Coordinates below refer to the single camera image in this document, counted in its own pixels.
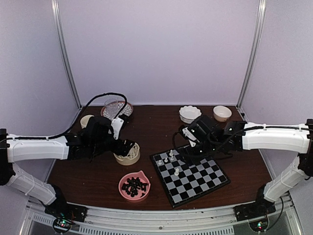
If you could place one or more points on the cream bowl with spout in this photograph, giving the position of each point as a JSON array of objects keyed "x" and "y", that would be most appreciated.
[{"x": 125, "y": 160}]

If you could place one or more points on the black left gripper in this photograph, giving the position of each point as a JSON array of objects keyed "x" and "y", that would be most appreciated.
[{"x": 125, "y": 148}]

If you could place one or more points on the aluminium frame post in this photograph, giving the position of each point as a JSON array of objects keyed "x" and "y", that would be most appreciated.
[
  {"x": 62, "y": 44},
  {"x": 259, "y": 25}
]

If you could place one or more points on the aluminium frame post right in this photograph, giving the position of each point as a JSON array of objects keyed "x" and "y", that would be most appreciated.
[{"x": 259, "y": 25}]

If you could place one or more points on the clear glass tumbler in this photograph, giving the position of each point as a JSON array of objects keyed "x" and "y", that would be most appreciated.
[{"x": 111, "y": 107}]

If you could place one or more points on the black and white chessboard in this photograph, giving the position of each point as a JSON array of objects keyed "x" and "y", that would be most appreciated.
[{"x": 193, "y": 181}]

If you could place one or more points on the white scalloped bowl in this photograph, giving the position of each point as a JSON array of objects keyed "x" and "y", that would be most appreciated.
[{"x": 189, "y": 113}]

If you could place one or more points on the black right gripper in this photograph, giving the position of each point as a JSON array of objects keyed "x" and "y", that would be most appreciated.
[{"x": 191, "y": 158}]

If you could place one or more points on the small cream bowl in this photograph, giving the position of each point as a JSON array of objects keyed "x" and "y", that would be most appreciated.
[{"x": 221, "y": 113}]

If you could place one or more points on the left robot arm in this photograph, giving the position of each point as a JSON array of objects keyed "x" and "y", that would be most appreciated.
[{"x": 15, "y": 148}]

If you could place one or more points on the patterned saucer plate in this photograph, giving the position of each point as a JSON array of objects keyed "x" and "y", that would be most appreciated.
[{"x": 123, "y": 109}]

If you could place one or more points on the pink bowl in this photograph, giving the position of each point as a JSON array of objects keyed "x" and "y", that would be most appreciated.
[{"x": 141, "y": 194}]

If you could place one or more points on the black chess pieces pile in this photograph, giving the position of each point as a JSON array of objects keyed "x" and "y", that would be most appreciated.
[{"x": 133, "y": 185}]

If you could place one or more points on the aluminium frame post left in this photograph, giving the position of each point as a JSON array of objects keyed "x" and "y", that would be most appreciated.
[{"x": 62, "y": 44}]

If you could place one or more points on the aluminium front rail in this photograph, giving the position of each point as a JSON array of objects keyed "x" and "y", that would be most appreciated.
[{"x": 210, "y": 221}]

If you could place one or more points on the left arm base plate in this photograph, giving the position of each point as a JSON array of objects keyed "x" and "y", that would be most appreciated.
[{"x": 69, "y": 212}]

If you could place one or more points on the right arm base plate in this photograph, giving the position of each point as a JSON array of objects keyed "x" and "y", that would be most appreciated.
[{"x": 255, "y": 209}]

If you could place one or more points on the white textured ceramic mug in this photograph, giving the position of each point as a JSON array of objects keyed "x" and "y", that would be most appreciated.
[{"x": 84, "y": 120}]

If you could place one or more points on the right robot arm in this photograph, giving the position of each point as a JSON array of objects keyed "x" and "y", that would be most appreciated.
[{"x": 242, "y": 135}]

